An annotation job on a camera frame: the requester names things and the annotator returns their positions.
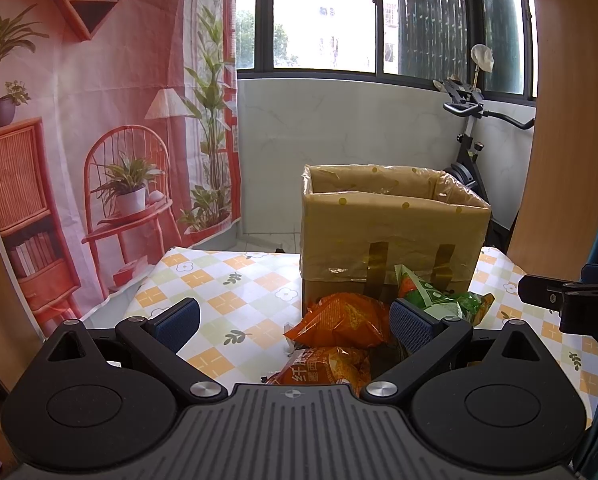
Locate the green snack bag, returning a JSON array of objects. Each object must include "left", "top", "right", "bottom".
[{"left": 395, "top": 264, "right": 495, "bottom": 326}]

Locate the orange chip bag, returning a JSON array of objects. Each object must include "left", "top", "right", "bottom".
[{"left": 285, "top": 292, "right": 392, "bottom": 350}]

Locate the checkered floral tablecloth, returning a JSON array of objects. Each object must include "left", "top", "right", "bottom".
[{"left": 124, "top": 247, "right": 598, "bottom": 414}]

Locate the orange noodle packet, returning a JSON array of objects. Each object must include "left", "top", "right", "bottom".
[{"left": 265, "top": 347, "right": 372, "bottom": 396}]

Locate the wooden board panel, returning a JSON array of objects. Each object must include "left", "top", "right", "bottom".
[{"left": 508, "top": 0, "right": 598, "bottom": 280}]

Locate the cardboard box with plastic liner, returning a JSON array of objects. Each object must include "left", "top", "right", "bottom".
[{"left": 300, "top": 165, "right": 491, "bottom": 308}]

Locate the pink printed backdrop cloth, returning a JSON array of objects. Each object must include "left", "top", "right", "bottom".
[{"left": 0, "top": 0, "right": 241, "bottom": 333}]

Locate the black exercise bike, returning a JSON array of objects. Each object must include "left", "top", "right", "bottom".
[{"left": 432, "top": 43, "right": 536, "bottom": 252}]

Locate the black framed window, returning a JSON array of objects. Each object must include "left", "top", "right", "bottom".
[{"left": 236, "top": 0, "right": 538, "bottom": 105}]

